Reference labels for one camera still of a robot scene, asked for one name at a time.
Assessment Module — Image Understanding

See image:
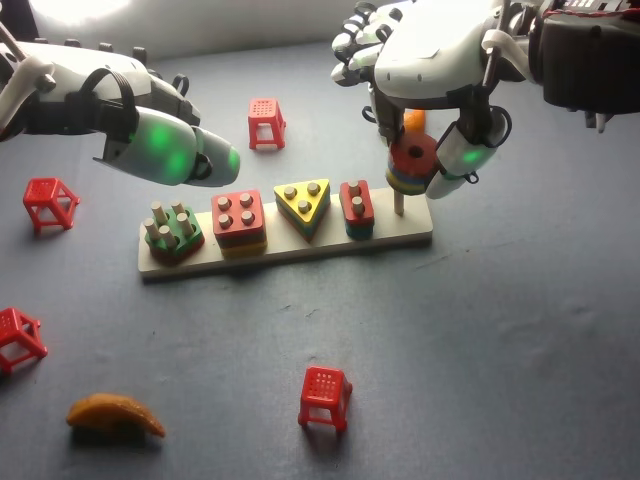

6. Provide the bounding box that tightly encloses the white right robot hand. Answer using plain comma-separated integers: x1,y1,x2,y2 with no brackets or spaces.
329,0,514,201

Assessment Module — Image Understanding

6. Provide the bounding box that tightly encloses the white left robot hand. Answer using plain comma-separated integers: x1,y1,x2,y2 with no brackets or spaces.
19,42,242,189

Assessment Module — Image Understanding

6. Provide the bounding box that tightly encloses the red ring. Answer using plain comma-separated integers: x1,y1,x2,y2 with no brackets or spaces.
384,130,440,196

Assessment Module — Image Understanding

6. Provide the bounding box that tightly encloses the green pentagon block stack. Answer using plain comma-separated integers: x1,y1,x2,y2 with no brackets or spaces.
143,199,206,266

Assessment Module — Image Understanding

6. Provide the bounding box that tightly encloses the red oblong block stack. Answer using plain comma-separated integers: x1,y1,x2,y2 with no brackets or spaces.
338,179,376,242

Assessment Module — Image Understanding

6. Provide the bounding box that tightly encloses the red square block stack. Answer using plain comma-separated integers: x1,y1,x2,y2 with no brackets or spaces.
210,188,269,260

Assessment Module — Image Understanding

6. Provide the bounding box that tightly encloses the yellow triangle block stack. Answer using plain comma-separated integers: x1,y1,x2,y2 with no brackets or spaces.
272,177,333,245

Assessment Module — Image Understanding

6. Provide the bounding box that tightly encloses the wooden shape sorter board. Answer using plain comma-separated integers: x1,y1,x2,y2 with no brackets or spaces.
137,179,434,285

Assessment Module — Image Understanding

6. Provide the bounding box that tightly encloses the orange toy chicken leg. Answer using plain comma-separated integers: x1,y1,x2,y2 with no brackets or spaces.
402,108,427,135

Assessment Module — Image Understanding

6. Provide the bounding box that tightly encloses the white backdrop sheet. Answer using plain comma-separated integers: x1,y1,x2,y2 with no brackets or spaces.
29,0,364,62

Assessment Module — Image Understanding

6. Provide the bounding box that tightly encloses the red toy stool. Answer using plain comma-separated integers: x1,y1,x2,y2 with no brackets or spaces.
297,365,354,432
0,306,50,376
247,97,288,151
22,177,82,236

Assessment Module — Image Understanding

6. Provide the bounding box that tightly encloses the grey table cloth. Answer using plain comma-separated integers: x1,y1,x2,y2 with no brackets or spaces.
0,39,640,480

